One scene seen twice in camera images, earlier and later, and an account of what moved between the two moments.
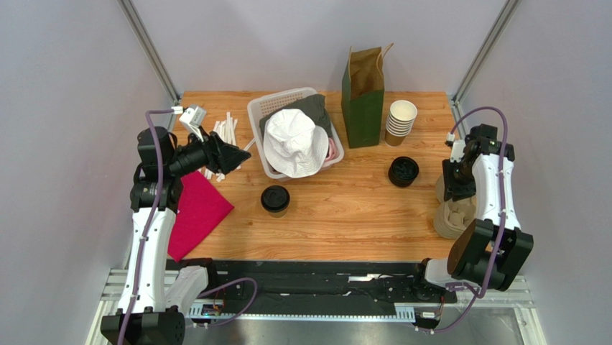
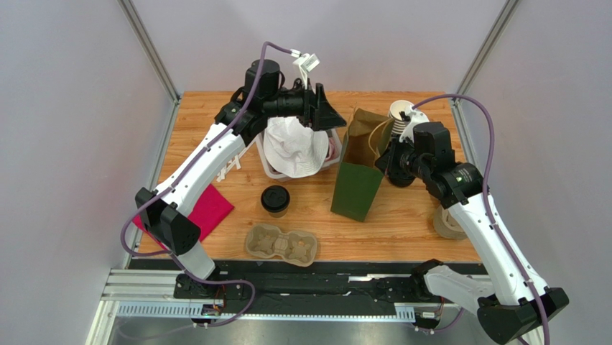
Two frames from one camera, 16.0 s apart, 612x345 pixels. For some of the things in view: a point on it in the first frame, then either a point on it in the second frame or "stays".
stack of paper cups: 400,120 stays
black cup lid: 275,198 stays
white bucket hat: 294,146 stays
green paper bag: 363,96 → 365,139
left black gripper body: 192,158 → 297,104
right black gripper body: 459,190 → 389,163
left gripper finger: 227,156 → 325,116
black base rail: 321,282 stays
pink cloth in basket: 332,151 stays
